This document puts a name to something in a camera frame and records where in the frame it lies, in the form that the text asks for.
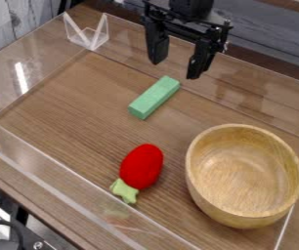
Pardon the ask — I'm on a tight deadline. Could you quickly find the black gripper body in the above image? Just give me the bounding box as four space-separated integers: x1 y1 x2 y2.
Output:
143 0 234 52

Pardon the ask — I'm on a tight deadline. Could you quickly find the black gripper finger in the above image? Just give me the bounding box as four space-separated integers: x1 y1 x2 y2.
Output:
187 28 220 79
146 17 170 64

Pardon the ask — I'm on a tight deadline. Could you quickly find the red plush strawberry toy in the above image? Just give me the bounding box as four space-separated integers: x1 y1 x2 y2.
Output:
110 144 164 204

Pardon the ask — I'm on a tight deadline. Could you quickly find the green foam block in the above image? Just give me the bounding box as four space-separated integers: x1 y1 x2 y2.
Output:
128 76 180 120

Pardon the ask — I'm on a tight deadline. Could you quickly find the wooden bowl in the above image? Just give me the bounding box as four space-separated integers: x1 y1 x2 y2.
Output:
186 124 299 229

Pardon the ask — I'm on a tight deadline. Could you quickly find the clear acrylic corner bracket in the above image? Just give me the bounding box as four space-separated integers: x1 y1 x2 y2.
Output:
63 13 110 51

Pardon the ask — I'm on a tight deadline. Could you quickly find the clear acrylic tray wall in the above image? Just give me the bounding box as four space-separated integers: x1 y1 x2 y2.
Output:
0 15 299 250

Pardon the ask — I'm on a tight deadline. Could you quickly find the black metal table bracket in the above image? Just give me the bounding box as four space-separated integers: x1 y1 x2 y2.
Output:
11 205 56 250

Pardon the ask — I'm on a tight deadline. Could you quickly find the black cable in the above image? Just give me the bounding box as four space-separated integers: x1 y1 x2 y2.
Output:
0 219 27 250

